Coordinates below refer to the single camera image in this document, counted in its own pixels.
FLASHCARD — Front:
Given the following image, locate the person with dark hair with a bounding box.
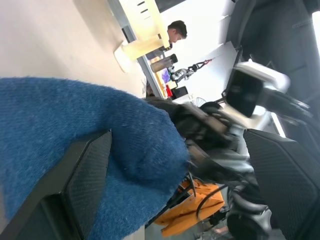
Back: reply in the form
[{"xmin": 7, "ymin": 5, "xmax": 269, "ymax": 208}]
[{"xmin": 166, "ymin": 20, "xmax": 189, "ymax": 52}]

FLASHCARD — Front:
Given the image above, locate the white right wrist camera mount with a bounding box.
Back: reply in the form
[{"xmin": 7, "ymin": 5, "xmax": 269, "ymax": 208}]
[{"xmin": 231, "ymin": 61, "xmax": 292, "ymax": 97}]

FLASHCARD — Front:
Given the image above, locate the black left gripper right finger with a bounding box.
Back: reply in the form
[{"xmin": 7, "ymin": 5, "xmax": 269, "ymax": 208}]
[{"xmin": 243, "ymin": 128, "xmax": 320, "ymax": 240}]

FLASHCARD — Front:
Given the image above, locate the black padded seat back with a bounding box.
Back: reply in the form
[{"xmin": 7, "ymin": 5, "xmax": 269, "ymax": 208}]
[{"xmin": 224, "ymin": 0, "xmax": 320, "ymax": 107}]

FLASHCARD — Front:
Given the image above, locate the black bag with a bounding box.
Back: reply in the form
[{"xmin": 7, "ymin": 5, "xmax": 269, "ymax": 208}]
[{"xmin": 146, "ymin": 96, "xmax": 240, "ymax": 177}]

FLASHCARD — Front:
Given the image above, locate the orange garment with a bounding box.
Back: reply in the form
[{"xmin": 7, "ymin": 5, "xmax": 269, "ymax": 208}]
[{"xmin": 154, "ymin": 179, "xmax": 226, "ymax": 238}]

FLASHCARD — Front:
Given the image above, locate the dark drinking flask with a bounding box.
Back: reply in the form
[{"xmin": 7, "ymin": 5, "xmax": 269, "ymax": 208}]
[{"xmin": 150, "ymin": 53, "xmax": 179, "ymax": 73}]

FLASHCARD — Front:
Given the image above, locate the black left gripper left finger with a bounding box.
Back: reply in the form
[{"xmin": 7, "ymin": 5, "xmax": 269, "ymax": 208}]
[{"xmin": 0, "ymin": 129, "xmax": 113, "ymax": 240}]

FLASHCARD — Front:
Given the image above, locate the blue cloth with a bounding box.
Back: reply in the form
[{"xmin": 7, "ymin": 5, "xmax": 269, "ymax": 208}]
[{"xmin": 0, "ymin": 76, "xmax": 192, "ymax": 240}]

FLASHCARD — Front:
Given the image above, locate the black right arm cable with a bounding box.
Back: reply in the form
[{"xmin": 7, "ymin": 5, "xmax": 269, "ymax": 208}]
[{"xmin": 195, "ymin": 183, "xmax": 227, "ymax": 222}]

